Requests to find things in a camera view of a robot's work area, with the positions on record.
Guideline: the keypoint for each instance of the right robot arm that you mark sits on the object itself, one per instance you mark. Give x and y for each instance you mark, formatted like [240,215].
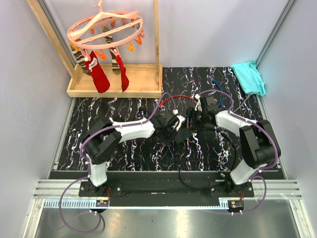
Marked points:
[260,149]

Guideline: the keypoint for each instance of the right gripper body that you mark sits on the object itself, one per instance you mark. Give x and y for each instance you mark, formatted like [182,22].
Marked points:
[198,118]

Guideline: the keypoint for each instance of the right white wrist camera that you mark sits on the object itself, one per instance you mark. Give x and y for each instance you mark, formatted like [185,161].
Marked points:
[198,106]

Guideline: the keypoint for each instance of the pink round clip hanger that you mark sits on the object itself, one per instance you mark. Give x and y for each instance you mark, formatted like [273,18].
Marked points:
[106,30]

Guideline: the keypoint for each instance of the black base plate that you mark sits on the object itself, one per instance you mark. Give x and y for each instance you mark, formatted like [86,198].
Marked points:
[165,189]

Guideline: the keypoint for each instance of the red sock left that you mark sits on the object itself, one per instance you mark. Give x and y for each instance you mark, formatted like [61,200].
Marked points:
[100,80]

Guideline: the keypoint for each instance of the red sock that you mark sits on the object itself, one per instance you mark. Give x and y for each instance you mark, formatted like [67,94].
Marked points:
[100,80]
[124,78]

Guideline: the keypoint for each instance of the red sock right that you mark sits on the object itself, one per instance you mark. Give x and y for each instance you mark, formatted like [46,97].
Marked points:
[124,78]

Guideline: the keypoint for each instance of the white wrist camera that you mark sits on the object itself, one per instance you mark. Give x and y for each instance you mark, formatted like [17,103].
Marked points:
[198,106]
[180,120]

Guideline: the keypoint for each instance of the striped brown sock right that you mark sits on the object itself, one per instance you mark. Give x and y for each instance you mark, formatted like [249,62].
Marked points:
[115,67]

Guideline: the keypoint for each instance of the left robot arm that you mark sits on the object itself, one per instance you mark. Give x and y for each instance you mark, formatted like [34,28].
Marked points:
[104,137]

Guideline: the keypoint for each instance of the teal folded cloth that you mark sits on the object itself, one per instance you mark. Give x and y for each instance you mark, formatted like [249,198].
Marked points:
[249,78]

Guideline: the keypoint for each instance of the wooden rack frame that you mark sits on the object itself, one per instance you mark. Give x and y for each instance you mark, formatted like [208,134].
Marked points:
[145,80]

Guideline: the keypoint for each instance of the black network switch box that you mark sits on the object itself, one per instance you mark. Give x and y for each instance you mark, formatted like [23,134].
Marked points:
[182,134]

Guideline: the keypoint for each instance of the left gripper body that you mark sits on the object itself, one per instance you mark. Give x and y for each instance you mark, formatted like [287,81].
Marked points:
[167,137]

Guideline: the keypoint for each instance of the black marbled mat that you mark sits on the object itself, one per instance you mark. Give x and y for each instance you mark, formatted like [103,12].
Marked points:
[203,151]

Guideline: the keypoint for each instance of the striped brown sock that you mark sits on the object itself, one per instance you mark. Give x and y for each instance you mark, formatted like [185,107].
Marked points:
[115,67]
[80,59]

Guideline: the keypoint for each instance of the striped brown sock left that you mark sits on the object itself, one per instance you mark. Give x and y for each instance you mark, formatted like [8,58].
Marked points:
[80,59]

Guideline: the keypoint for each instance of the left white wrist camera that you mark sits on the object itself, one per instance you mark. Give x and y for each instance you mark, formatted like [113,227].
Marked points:
[180,120]

